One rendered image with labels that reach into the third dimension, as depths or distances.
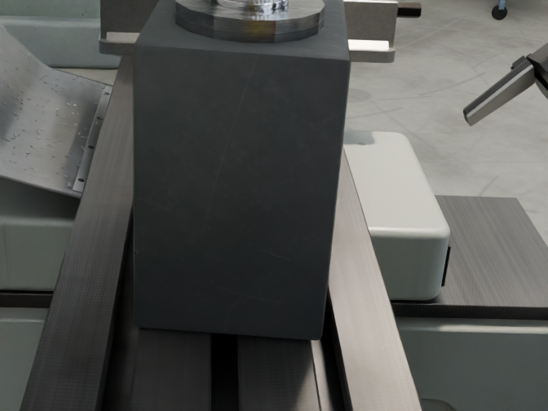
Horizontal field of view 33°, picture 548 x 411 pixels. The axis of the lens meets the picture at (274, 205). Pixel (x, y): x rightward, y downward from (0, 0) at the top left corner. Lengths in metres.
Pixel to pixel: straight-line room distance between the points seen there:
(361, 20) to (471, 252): 0.31
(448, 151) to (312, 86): 2.92
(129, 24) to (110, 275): 0.50
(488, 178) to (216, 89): 2.77
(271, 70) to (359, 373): 0.19
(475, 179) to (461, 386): 2.18
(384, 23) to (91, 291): 0.60
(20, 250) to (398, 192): 0.41
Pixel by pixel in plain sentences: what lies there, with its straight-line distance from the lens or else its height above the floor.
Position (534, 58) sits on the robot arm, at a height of 1.10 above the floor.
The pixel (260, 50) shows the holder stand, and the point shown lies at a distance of 0.52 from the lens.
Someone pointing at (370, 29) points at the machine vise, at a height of 1.00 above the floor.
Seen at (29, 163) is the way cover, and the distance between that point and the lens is 0.97.
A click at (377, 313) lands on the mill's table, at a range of 0.64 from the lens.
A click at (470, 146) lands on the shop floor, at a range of 3.50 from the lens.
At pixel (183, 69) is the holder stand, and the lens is 0.52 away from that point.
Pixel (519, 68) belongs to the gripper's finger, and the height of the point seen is 1.09.
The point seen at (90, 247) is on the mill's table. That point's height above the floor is 0.96.
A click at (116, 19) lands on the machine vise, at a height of 1.00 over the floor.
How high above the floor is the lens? 1.30
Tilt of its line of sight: 27 degrees down
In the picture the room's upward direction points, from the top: 4 degrees clockwise
